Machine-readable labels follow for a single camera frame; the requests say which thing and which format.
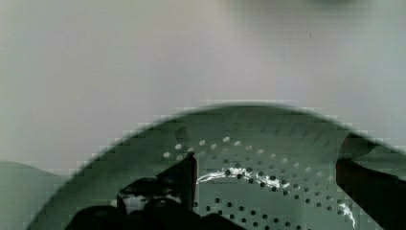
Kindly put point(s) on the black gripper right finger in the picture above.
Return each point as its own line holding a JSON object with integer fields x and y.
{"x": 382, "y": 196}

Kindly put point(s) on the green plastic strainer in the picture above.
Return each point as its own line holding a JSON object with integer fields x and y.
{"x": 262, "y": 166}

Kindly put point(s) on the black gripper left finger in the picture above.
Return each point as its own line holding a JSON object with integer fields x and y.
{"x": 177, "y": 183}

